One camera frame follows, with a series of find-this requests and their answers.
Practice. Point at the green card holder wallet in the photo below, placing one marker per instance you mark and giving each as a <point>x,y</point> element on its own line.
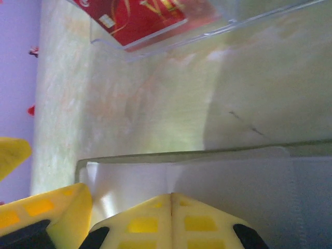
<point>233,186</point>

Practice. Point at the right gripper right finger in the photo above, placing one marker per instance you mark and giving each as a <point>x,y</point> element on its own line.
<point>202,225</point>

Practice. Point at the red VIP card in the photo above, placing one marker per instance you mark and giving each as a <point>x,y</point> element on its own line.
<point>145,26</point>

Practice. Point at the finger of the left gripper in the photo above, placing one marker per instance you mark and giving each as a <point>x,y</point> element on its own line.
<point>52,207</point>
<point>13,155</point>

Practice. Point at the group of red-black packets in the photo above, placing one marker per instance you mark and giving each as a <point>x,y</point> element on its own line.
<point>233,26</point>

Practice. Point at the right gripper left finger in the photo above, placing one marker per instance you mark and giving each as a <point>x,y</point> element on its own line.
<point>142,225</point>

